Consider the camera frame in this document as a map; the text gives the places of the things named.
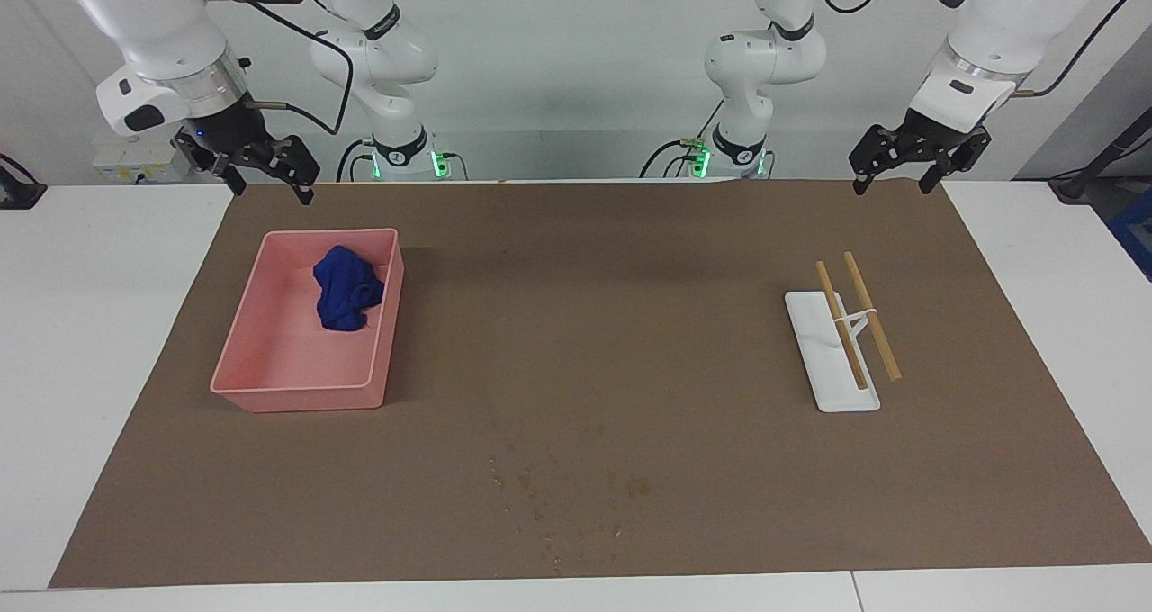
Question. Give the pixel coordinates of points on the black angled pole stand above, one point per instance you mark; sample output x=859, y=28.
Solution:
x=1102, y=157

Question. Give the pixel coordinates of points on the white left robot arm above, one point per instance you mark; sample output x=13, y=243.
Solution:
x=1017, y=18

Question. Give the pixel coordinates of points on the white wall socket box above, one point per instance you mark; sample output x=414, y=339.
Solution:
x=135, y=160

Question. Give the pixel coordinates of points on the blue towel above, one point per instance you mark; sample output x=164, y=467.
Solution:
x=346, y=290

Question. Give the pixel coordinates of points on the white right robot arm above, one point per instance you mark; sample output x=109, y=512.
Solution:
x=153, y=18

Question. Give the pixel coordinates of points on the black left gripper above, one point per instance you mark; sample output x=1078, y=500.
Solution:
x=943, y=133

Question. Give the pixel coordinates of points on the brown table mat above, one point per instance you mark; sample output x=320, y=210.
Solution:
x=594, y=342

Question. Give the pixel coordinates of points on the blue box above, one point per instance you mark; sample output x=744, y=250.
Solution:
x=1136, y=234

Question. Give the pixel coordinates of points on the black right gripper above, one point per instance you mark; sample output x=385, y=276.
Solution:
x=232, y=133

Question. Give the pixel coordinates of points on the white rack with wooden rods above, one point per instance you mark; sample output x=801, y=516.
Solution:
x=832, y=378

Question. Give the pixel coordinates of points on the pink plastic bin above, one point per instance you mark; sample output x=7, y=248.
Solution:
x=288, y=360

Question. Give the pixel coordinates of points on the black clamp stand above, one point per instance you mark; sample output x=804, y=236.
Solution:
x=18, y=191

